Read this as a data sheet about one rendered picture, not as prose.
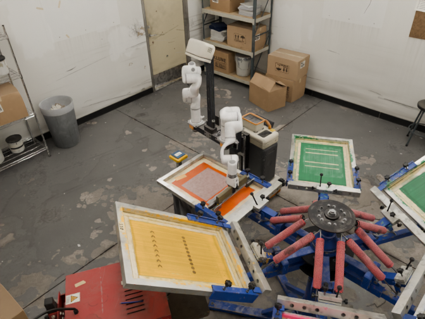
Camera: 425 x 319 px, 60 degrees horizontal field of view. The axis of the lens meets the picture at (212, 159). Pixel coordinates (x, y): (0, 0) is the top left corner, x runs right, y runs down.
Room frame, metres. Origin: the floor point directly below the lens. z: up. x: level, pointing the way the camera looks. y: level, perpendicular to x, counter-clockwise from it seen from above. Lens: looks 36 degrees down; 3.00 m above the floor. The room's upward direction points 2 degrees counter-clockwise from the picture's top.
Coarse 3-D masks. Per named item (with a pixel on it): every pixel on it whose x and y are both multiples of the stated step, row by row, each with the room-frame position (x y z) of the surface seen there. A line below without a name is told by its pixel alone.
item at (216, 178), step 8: (200, 168) 2.65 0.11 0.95; (208, 168) 2.65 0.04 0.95; (200, 176) 2.54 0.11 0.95; (208, 176) 2.54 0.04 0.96; (216, 176) 2.53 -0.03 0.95; (224, 176) 2.53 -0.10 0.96; (216, 184) 2.42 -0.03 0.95; (224, 184) 2.42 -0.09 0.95; (240, 192) 2.30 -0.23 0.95; (248, 192) 2.30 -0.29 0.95; (240, 200) 2.21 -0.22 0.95
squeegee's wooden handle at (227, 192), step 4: (244, 176) 2.36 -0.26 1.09; (240, 180) 2.30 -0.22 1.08; (244, 180) 2.34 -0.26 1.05; (240, 184) 2.30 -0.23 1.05; (228, 188) 2.22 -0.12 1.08; (232, 188) 2.23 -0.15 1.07; (224, 192) 2.17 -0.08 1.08; (228, 192) 2.19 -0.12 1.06; (216, 196) 2.13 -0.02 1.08; (220, 196) 2.13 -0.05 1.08; (224, 196) 2.15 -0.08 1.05; (216, 200) 2.13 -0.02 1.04; (220, 200) 2.12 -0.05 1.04
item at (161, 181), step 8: (192, 160) 2.73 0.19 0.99; (216, 160) 2.72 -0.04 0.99; (176, 168) 2.62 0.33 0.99; (184, 168) 2.64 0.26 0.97; (168, 176) 2.51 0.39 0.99; (240, 176) 2.51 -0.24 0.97; (160, 184) 2.43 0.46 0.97; (168, 184) 2.40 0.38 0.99; (256, 184) 2.38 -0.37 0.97; (176, 192) 2.29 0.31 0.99; (184, 200) 2.22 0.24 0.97; (192, 200) 2.19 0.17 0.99; (248, 200) 2.17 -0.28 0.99; (240, 208) 2.08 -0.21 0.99; (232, 216) 1.99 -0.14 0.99
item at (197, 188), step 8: (192, 176) 2.54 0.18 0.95; (176, 184) 2.44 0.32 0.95; (184, 184) 2.43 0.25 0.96; (192, 184) 2.43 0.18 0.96; (200, 184) 2.43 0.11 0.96; (208, 184) 2.42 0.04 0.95; (192, 192) 2.32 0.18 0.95; (200, 192) 2.32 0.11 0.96; (208, 192) 2.32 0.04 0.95; (216, 192) 2.31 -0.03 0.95; (200, 200) 2.22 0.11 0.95; (208, 200) 2.22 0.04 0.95; (232, 200) 2.21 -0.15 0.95; (224, 208) 2.12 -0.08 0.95; (232, 208) 2.12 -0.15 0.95
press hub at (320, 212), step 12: (312, 204) 1.76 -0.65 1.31; (324, 204) 1.76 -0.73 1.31; (336, 204) 1.75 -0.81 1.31; (312, 216) 1.65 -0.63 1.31; (324, 216) 1.65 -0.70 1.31; (336, 216) 1.63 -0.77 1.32; (348, 216) 1.64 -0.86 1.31; (312, 228) 1.82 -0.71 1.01; (324, 228) 1.55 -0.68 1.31; (336, 228) 1.54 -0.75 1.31; (348, 228) 1.54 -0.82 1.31; (324, 240) 1.61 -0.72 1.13; (336, 240) 1.63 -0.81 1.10; (324, 252) 1.57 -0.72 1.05; (348, 252) 1.60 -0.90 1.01; (312, 264) 1.51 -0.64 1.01; (312, 276) 1.50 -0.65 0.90; (312, 300) 1.60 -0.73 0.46; (300, 312) 1.71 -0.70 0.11
